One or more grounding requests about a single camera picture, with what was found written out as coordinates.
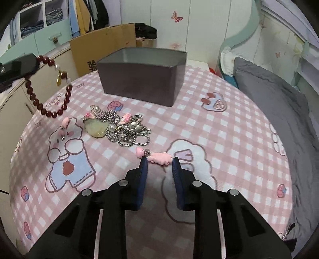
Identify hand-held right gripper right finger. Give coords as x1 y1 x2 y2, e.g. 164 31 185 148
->
171 157 292 259

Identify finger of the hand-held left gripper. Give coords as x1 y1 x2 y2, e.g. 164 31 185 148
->
0 53 40 91

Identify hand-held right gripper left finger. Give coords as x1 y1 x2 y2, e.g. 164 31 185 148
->
25 157 149 259

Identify pink keychain charm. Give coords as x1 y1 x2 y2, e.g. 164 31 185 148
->
135 146 173 166

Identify silver chain necklace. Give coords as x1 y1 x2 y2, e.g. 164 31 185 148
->
100 110 152 148

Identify red bead bracelet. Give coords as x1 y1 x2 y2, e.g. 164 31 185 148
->
24 56 73 118

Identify pale green jade pendant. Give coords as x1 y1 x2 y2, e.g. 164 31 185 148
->
83 117 108 138

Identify grey tin box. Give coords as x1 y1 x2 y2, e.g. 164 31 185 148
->
97 48 187 107

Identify mint drawer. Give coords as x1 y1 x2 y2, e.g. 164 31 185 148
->
0 37 36 64
33 19 73 54

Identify folded dark clothes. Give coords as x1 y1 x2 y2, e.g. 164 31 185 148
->
20 21 44 38

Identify pink checked printed tablecloth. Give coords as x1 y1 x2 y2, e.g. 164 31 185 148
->
9 63 293 259

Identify folded blue jeans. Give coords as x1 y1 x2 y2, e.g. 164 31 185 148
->
45 9 63 26

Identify lilac shelf wardrobe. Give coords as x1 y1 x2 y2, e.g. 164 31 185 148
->
10 0 75 40

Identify large cardboard box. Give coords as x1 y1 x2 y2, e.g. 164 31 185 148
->
69 24 137 78

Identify light blue hanging shirt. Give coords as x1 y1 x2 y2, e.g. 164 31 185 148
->
69 0 81 38

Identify yellow hanging jacket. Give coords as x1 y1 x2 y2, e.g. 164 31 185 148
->
76 0 94 34

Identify black hanging coat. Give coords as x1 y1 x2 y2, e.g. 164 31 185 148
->
91 0 110 29

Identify teal bedsheet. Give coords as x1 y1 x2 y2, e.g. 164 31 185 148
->
224 74 239 88

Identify white board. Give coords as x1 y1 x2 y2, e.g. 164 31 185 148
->
187 60 209 70

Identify grey blanket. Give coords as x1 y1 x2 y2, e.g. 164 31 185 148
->
233 57 319 249

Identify black bag behind box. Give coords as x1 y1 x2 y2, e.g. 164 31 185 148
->
135 23 157 40

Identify white pillow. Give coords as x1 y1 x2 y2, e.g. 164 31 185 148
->
219 46 243 75

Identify teal bunk bed frame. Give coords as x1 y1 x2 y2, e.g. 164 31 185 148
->
219 0 319 100

